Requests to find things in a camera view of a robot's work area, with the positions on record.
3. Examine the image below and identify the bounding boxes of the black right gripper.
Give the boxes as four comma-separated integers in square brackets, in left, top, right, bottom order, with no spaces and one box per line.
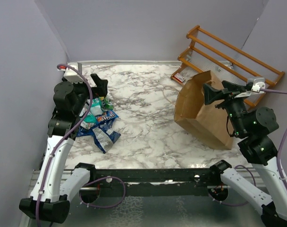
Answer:
[203,79,250,136]

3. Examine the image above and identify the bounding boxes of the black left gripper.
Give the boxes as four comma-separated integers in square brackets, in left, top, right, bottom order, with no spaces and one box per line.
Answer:
[63,73,107,115]

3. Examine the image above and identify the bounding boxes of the yellow green candy packet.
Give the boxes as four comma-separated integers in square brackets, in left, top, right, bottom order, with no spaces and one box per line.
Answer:
[99,96,113,111]

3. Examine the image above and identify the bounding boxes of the teal white snack packet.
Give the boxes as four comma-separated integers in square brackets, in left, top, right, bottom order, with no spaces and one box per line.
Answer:
[80,98,103,129]

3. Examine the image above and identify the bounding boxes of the blue M&Ms candy packet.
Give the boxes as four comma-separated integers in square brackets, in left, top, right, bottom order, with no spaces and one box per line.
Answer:
[96,110,119,125]

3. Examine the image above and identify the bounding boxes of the brown paper bag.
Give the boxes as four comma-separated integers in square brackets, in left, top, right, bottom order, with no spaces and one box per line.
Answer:
[174,70,234,150]

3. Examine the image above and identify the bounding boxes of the small blue white snack packet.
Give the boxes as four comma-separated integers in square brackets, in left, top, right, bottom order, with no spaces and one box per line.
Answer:
[92,125,121,154]

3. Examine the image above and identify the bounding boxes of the blue salt vinegar chips bag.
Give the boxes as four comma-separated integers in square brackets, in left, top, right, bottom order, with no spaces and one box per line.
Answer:
[77,118,96,137]

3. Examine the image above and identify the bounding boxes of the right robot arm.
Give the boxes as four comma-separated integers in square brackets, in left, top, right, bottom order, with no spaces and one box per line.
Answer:
[203,78,287,227]

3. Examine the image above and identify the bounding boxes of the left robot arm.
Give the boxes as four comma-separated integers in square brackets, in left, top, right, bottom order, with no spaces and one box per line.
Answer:
[19,74,108,226]

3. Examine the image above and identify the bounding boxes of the wooden two-tier rack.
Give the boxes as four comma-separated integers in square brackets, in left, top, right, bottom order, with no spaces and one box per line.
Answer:
[170,25,285,109]

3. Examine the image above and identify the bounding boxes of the small red white box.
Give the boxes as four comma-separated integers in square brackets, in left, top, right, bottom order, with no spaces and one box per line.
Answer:
[173,73,185,83]

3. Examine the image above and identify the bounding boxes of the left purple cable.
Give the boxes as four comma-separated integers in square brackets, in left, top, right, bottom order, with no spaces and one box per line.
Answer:
[35,63,126,227]

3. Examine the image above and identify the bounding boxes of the purple cable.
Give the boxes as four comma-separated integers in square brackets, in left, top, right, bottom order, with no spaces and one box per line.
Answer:
[35,63,126,227]
[211,87,287,206]

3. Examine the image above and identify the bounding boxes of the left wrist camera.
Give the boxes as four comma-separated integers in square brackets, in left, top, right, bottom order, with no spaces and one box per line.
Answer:
[58,62,83,83]

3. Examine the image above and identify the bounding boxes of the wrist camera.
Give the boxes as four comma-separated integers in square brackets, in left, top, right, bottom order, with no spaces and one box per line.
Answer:
[58,62,83,83]
[233,77,266,99]

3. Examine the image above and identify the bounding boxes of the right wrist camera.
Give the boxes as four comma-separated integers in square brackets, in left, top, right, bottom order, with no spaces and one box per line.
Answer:
[233,77,266,99]

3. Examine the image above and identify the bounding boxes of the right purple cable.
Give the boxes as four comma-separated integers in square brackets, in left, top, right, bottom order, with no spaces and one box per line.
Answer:
[211,87,287,206]

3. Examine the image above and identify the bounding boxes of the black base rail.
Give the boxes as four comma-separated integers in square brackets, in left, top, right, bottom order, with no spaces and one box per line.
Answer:
[84,160,231,197]

